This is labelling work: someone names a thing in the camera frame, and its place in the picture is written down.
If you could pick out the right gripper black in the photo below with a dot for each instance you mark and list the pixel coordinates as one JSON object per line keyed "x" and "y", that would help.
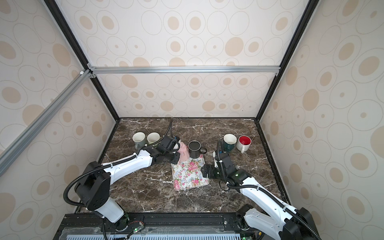
{"x": 211, "y": 168}

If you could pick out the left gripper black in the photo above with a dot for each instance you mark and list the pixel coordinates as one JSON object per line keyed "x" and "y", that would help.
{"x": 177, "y": 159}

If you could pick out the pink mug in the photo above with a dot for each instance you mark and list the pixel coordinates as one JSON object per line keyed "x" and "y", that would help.
{"x": 184, "y": 153}

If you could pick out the light green mug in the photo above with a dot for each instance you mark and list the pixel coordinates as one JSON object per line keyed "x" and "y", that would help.
{"x": 152, "y": 138}

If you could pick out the grey mug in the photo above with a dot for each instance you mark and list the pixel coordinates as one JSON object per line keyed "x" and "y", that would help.
{"x": 139, "y": 139}

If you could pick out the dark green mug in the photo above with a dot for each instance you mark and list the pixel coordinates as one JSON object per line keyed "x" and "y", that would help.
{"x": 229, "y": 142}

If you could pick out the white mug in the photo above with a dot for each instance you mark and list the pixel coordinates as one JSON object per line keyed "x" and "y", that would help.
{"x": 243, "y": 143}

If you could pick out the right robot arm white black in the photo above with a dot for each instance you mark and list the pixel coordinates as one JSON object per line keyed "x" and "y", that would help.
{"x": 281, "y": 220}

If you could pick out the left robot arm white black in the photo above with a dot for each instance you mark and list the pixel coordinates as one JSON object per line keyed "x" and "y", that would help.
{"x": 93, "y": 186}

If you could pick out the black mug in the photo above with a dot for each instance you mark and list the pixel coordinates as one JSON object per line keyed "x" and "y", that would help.
{"x": 196, "y": 149}

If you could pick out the floral serving tray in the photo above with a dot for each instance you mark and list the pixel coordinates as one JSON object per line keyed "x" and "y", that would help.
{"x": 188, "y": 175}

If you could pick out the small circuit board with leds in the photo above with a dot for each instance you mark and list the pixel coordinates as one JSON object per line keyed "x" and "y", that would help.
{"x": 136, "y": 226}

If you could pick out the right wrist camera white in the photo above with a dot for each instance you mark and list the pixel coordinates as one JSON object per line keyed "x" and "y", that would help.
{"x": 218, "y": 158}

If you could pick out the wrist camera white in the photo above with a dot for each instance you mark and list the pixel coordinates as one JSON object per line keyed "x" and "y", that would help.
{"x": 218, "y": 158}
{"x": 176, "y": 140}

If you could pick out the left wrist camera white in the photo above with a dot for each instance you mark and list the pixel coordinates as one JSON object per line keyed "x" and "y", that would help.
{"x": 176, "y": 140}

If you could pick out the horizontal aluminium rail back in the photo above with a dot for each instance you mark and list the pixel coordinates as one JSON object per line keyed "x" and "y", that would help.
{"x": 185, "y": 70}

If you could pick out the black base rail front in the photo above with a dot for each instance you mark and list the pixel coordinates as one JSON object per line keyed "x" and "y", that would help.
{"x": 168, "y": 226}

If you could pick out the diagonal aluminium rail left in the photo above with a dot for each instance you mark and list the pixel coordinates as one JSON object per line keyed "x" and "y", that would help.
{"x": 25, "y": 138}

